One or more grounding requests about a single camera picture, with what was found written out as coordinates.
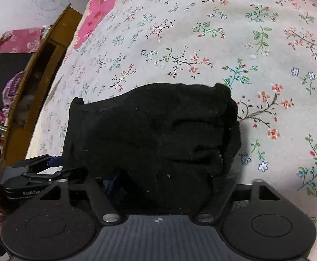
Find black pants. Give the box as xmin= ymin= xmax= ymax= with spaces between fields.
xmin=62 ymin=83 xmax=241 ymax=215

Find purple patterned cloth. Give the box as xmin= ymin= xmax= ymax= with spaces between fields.
xmin=2 ymin=71 xmax=25 ymax=117

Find black screen panel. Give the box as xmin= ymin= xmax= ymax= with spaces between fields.
xmin=0 ymin=52 xmax=32 ymax=109

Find brown wooden headboard shelf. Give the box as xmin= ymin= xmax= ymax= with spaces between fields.
xmin=2 ymin=5 xmax=82 ymax=166

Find pink floral cloth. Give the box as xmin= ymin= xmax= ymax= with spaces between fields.
xmin=0 ymin=27 xmax=45 ymax=124

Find pink patterned blanket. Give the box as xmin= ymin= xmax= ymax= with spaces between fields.
xmin=71 ymin=0 xmax=117 ymax=49

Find floral white bedsheet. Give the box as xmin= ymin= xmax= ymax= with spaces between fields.
xmin=27 ymin=0 xmax=317 ymax=260

